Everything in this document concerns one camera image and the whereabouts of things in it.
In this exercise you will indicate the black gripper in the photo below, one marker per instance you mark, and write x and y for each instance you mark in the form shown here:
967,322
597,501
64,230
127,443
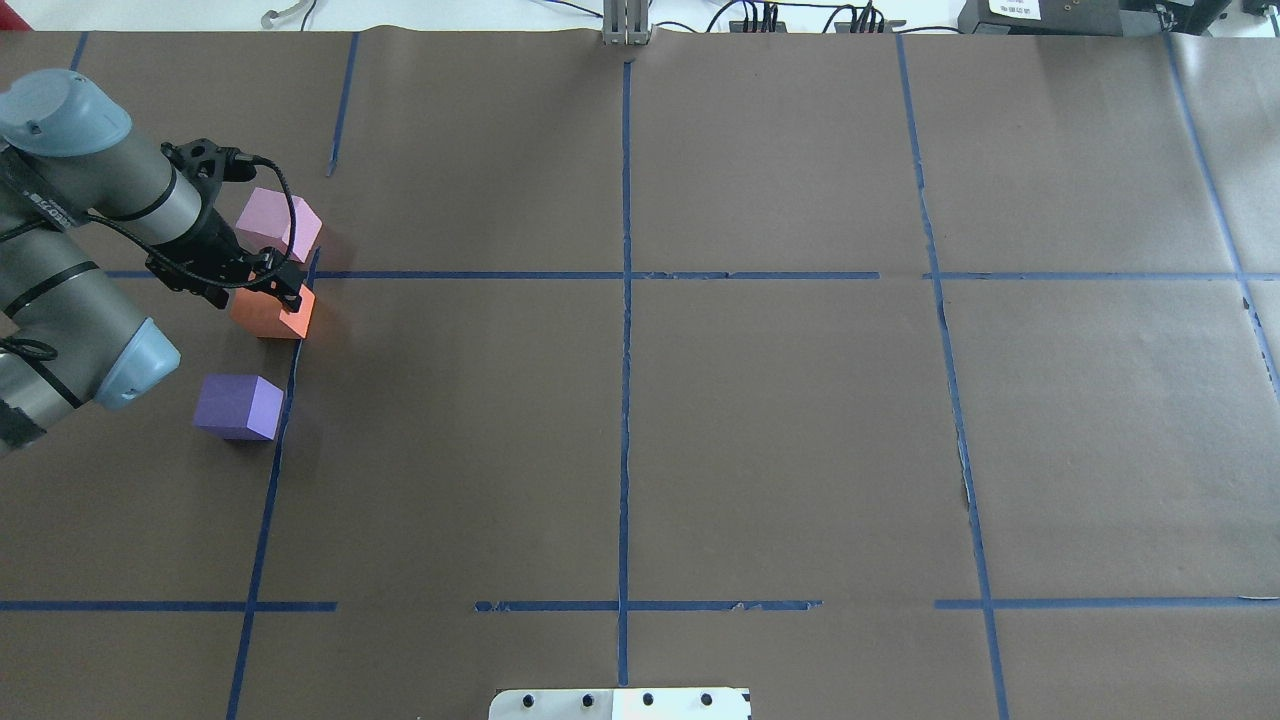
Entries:
217,243

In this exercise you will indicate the orange foam block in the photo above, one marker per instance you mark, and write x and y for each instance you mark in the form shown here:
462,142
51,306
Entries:
263,316

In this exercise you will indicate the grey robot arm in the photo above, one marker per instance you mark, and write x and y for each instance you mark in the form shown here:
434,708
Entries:
72,157

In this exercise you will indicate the pink foam block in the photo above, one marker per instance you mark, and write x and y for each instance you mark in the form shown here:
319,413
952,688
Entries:
265,222

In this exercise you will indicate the purple foam block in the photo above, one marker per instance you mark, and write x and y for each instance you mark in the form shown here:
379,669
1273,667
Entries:
239,407

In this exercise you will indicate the blue tape left vertical strip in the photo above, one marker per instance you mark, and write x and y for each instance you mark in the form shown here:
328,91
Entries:
251,601

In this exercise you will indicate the blue tape vertical strip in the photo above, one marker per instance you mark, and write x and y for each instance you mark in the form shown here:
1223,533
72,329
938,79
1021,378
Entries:
627,322
955,400
251,601

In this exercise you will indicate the blue tape centre vertical strip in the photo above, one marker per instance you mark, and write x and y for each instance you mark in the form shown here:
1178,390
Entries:
627,322

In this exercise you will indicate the blue tape long horizontal strip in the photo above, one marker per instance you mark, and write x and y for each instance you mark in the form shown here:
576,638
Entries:
797,276

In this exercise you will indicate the black power strip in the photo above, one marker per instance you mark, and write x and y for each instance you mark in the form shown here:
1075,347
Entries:
758,26

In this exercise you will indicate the white metal mounting plate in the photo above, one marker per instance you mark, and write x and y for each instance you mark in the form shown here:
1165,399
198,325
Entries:
623,703

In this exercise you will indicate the brown paper table cover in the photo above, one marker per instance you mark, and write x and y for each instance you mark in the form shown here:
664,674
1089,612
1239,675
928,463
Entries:
453,442

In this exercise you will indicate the blue tape right vertical strip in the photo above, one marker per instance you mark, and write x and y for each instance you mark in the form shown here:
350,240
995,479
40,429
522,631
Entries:
955,400

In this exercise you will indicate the black electronics box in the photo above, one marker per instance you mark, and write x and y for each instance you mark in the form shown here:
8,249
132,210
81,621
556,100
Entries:
1074,18

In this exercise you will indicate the blue tape lower horizontal strip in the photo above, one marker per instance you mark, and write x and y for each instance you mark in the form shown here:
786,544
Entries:
321,607

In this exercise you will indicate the grey metal bracket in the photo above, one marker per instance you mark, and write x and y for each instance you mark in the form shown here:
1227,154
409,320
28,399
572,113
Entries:
626,23

